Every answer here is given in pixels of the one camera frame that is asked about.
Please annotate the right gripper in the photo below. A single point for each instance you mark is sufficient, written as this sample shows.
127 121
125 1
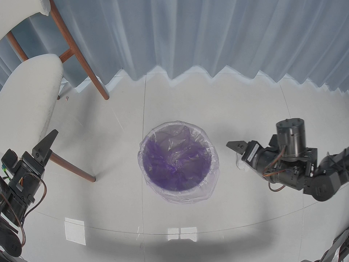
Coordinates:
263 160

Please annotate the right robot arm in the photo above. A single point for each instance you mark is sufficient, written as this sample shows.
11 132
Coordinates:
321 181

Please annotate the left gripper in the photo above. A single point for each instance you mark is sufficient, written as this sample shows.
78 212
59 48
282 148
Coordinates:
26 181

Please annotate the white trash bin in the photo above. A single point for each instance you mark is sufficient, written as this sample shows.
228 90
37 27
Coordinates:
177 194

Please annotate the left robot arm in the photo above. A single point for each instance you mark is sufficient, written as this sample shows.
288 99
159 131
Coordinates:
9 239

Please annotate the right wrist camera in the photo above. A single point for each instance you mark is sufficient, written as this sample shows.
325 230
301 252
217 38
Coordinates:
272 141

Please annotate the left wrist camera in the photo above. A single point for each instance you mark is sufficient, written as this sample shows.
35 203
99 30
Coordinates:
9 158

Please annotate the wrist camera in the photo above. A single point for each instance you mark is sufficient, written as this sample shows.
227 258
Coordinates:
272 141
9 158

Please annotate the clear plastic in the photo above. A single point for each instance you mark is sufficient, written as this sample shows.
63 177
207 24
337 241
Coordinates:
240 166

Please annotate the purple plastic bag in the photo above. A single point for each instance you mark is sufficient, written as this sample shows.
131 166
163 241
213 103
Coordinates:
174 160

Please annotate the white wooden chair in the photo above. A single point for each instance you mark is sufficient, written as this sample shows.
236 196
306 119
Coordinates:
32 86

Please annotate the blue-grey curtain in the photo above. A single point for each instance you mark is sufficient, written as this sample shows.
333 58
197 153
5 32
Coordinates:
190 23

